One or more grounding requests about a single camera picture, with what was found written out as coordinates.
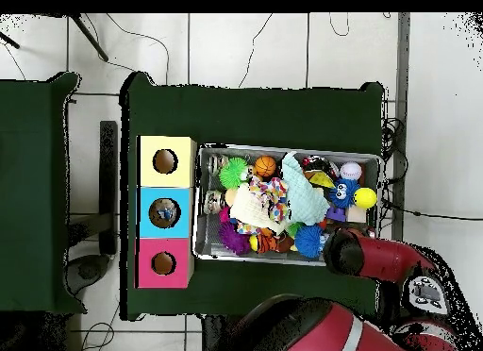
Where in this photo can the multicolour patterned fabric bow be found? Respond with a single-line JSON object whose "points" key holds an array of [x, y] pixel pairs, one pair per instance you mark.
{"points": [[271, 196]]}

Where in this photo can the mint waffle cloth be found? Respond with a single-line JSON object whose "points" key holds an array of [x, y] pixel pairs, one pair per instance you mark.
{"points": [[303, 200]]}

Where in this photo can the crushed clear bottle blue label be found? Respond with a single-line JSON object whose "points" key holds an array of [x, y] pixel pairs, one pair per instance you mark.
{"points": [[171, 207]]}

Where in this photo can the yellow plastic ball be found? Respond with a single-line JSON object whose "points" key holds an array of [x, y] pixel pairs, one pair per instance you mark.
{"points": [[365, 198]]}

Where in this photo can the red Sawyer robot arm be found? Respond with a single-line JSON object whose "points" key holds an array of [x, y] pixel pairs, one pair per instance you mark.
{"points": [[385, 258]]}

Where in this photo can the shallow mesh bin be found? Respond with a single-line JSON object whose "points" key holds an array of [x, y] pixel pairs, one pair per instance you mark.
{"points": [[211, 249]]}

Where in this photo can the wooden box with three holes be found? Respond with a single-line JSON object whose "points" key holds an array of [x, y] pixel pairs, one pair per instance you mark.
{"points": [[185, 230]]}

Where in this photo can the green spiky ball toy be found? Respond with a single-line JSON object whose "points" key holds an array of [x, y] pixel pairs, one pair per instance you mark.
{"points": [[233, 172]]}

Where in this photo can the cream waffle cloth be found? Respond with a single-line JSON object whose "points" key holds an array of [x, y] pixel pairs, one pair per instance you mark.
{"points": [[243, 207]]}

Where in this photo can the orange toy basketball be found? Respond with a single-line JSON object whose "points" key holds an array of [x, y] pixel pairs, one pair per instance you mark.
{"points": [[265, 166]]}

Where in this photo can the dark green tablecloth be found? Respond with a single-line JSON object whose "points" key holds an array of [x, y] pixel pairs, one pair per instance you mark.
{"points": [[34, 177], [245, 117]]}

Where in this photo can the yellow cheese wedge toy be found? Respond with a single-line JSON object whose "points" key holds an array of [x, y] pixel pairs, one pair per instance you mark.
{"points": [[322, 179]]}

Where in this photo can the small blue spiky ball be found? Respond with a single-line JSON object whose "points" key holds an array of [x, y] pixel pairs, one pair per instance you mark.
{"points": [[308, 241]]}

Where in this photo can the blue spiky ball with eyes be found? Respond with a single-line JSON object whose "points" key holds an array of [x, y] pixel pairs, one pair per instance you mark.
{"points": [[341, 192]]}

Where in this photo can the white toy baseball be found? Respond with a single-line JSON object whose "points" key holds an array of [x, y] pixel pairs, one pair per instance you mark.
{"points": [[351, 171]]}

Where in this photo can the black upright panel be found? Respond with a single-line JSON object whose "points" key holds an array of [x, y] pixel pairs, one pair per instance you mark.
{"points": [[108, 170]]}

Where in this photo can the grey rounded base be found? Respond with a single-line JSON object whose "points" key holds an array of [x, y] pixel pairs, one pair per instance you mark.
{"points": [[88, 271]]}

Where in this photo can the long black tripod leg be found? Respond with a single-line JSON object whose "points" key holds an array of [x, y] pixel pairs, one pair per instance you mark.
{"points": [[90, 39]]}

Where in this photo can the short black tripod leg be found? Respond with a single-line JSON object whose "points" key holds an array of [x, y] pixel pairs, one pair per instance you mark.
{"points": [[9, 39]]}

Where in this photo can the grey floor rail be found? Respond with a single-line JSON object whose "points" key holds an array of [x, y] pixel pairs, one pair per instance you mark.
{"points": [[403, 64]]}

